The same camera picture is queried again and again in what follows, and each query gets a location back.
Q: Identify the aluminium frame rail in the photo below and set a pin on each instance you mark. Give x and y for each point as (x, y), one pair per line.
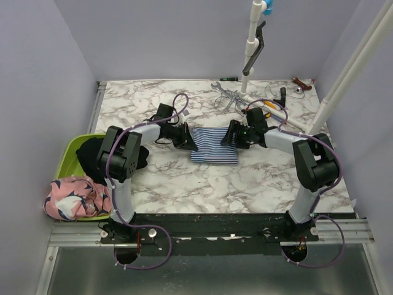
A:
(78, 234)

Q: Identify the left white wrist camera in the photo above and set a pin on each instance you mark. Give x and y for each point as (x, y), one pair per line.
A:
(183, 115)

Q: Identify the blue white striped garment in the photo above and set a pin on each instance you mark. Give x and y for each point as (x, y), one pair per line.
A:
(210, 151)

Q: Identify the green black precision screwdriver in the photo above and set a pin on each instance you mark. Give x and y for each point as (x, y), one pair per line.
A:
(229, 79)

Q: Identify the pink patterned garment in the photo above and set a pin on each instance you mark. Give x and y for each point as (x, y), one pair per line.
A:
(75, 197)

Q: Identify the black T-shaped tool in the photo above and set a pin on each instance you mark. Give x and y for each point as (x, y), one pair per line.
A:
(281, 99)

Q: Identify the white PVC pipe stand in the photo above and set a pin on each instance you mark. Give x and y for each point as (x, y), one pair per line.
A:
(258, 9)

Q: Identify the chrome combination wrench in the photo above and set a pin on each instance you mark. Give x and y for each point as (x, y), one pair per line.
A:
(217, 86)

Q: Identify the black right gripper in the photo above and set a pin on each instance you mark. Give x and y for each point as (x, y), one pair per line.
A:
(235, 127)

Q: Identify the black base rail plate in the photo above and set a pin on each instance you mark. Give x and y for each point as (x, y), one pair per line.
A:
(206, 234)

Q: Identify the black garment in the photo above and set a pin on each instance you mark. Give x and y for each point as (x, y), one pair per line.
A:
(88, 152)

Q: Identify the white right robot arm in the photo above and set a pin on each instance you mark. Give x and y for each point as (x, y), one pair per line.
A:
(316, 164)

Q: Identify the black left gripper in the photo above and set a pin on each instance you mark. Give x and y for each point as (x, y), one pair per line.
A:
(186, 141)

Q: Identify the lime green laundry basket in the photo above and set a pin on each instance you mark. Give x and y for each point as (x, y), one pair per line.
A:
(70, 165)

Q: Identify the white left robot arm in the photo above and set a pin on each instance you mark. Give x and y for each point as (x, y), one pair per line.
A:
(119, 154)

